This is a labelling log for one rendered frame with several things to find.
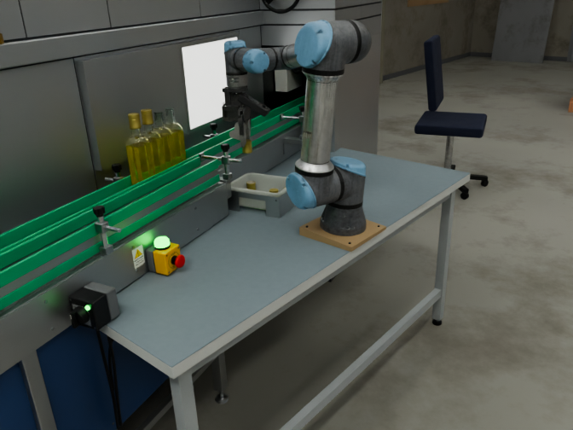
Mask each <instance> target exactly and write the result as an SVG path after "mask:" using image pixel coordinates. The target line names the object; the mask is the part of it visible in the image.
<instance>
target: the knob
mask: <svg viewBox="0 0 573 430"><path fill-rule="evenodd" d="M69 315H70V319H71V323H72V327H73V328H77V327H78V326H80V325H82V324H84V323H87V322H88V321H89V319H90V316H89V313H88V312H87V311H86V310H85V308H83V307H82V306H77V307H76V308H74V310H73V311H71V313H70V314H69Z"/></svg>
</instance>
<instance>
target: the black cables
mask: <svg viewBox="0 0 573 430"><path fill-rule="evenodd" d="M96 334H97V339H98V342H99V346H100V349H101V355H102V359H103V362H104V366H105V370H106V373H107V379H108V383H109V387H110V391H111V395H112V400H113V409H114V415H115V421H116V427H117V429H119V426H122V425H123V423H122V417H121V411H120V405H119V391H118V382H117V371H116V363H115V357H114V353H113V339H111V338H110V337H109V336H107V340H108V344H109V347H108V366H107V360H106V356H105V352H104V349H103V345H102V341H101V334H100V330H96ZM111 358H112V360H111ZM112 364H113V372H112ZM108 367H109V369H108ZM113 380H114V384H113ZM114 389H115V396H114V391H113V390H114ZM115 397H116V400H115ZM116 404H117V405H116ZM117 410H118V411H117ZM118 416H119V417H118Z"/></svg>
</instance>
